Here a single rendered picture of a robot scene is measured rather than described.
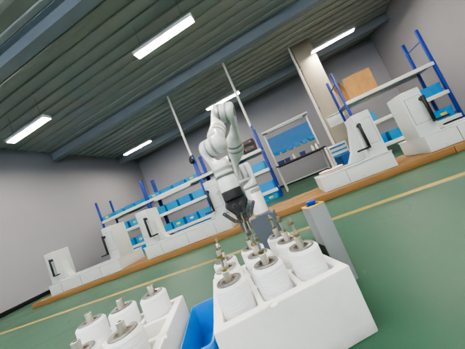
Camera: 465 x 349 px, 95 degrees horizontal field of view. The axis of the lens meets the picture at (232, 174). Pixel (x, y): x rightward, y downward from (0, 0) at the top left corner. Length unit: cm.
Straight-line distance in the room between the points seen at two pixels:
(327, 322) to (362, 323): 9
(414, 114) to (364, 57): 743
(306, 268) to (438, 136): 266
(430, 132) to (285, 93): 708
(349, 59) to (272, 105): 327
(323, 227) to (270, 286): 36
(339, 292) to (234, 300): 28
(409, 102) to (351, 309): 272
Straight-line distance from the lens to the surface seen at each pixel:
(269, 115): 944
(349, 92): 587
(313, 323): 69
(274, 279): 65
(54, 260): 516
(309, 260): 67
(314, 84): 740
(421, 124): 319
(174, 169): 1054
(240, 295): 65
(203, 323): 105
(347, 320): 73
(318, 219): 90
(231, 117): 103
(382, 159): 293
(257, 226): 128
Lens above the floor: 47
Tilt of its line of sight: 5 degrees up
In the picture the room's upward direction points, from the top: 23 degrees counter-clockwise
